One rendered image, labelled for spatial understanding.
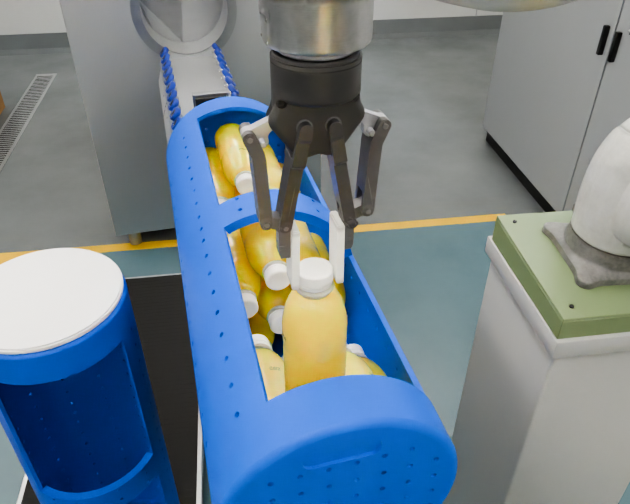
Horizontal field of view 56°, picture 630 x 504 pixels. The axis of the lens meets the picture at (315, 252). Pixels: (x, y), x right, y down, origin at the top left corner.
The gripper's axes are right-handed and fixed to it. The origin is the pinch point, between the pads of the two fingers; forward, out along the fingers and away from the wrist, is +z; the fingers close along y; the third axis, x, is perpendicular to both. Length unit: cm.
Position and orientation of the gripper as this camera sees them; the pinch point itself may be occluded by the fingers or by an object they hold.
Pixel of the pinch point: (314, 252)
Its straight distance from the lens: 59.9
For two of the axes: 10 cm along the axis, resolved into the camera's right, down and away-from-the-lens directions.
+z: 0.0, 8.1, 5.8
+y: -9.7, 1.4, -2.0
